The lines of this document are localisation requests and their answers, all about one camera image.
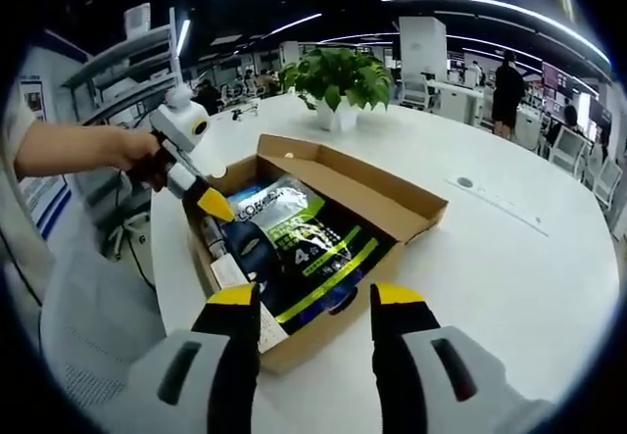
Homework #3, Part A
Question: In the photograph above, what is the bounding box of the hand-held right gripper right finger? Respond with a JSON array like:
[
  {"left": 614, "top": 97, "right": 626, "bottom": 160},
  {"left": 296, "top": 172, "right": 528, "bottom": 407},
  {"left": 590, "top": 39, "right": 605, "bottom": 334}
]
[{"left": 369, "top": 280, "right": 548, "bottom": 434}]

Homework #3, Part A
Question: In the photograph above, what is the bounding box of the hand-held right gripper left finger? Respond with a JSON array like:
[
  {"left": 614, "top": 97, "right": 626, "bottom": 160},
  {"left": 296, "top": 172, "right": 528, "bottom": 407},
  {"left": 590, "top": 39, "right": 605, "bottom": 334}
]
[{"left": 126, "top": 281, "right": 262, "bottom": 434}]

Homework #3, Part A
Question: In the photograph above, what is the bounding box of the blue wet wipes soft item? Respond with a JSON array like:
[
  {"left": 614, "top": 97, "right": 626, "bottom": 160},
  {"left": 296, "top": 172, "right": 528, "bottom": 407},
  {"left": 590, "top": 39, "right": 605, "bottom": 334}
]
[{"left": 227, "top": 183, "right": 276, "bottom": 216}]

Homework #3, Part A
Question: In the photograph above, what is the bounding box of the translucent plastic bottle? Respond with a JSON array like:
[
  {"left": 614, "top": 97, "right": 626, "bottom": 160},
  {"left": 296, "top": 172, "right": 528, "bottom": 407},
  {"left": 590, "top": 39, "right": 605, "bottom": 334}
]
[{"left": 201, "top": 216, "right": 229, "bottom": 261}]

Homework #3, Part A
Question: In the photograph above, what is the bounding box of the small white carton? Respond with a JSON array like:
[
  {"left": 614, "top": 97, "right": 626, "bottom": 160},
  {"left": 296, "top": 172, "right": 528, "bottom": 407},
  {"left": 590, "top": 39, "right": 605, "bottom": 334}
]
[{"left": 210, "top": 255, "right": 291, "bottom": 356}]

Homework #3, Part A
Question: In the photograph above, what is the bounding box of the black green striped pouch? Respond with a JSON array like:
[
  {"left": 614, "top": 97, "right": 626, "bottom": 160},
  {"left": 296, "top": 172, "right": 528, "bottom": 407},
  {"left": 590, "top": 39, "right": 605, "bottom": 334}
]
[{"left": 234, "top": 172, "right": 399, "bottom": 332}]

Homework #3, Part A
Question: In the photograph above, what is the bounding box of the brown cardboard shoe box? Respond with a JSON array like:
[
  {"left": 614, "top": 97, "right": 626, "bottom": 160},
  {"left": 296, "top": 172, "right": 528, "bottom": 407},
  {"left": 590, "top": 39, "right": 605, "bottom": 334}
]
[{"left": 183, "top": 133, "right": 450, "bottom": 375}]

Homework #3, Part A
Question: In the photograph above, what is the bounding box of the person's left hand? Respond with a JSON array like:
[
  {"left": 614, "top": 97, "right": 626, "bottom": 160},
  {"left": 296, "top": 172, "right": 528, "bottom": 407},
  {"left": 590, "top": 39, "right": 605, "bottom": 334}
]
[{"left": 105, "top": 127, "right": 163, "bottom": 173}]

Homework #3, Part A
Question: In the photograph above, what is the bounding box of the small dark wiry object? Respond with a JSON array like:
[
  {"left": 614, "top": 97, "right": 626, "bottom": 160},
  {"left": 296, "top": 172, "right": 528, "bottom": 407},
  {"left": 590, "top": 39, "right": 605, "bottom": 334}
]
[{"left": 228, "top": 104, "right": 260, "bottom": 122}]

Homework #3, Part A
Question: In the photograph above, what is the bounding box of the grey metal shelving rack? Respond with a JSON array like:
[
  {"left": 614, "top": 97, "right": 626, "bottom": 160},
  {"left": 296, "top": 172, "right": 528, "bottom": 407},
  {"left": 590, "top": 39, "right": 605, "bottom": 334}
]
[{"left": 62, "top": 5, "right": 181, "bottom": 126}]

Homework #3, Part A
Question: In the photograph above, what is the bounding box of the dark blue pouch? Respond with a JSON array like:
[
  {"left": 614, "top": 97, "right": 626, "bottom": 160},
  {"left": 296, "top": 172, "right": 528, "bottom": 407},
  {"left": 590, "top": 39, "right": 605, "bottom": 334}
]
[{"left": 219, "top": 220, "right": 275, "bottom": 281}]

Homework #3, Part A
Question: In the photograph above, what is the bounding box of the green potted plant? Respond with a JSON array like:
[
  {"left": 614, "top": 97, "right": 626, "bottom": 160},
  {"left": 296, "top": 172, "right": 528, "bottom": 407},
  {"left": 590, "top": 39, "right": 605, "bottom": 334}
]
[{"left": 277, "top": 46, "right": 394, "bottom": 132}]

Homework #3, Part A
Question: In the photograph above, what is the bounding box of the white office chair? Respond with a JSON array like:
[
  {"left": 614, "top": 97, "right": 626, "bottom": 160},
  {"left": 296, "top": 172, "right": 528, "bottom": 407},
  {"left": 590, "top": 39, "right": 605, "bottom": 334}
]
[
  {"left": 582, "top": 157, "right": 624, "bottom": 210},
  {"left": 548, "top": 127, "right": 589, "bottom": 175}
]

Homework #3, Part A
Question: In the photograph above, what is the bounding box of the blue white wall poster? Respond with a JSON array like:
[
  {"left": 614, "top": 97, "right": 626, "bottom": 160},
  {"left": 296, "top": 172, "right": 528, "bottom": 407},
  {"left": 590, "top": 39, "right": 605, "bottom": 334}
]
[{"left": 19, "top": 173, "right": 70, "bottom": 239}]

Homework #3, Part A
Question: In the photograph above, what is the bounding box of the table cable outlet strip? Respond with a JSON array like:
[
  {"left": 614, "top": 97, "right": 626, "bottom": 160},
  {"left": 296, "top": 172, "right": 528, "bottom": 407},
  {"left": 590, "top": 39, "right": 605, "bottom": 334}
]
[{"left": 443, "top": 173, "right": 550, "bottom": 237}]

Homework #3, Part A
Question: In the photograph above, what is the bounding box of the wall display screen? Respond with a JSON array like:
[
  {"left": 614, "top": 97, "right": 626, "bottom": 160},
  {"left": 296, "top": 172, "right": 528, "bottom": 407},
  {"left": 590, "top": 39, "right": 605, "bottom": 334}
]
[{"left": 542, "top": 61, "right": 574, "bottom": 105}]

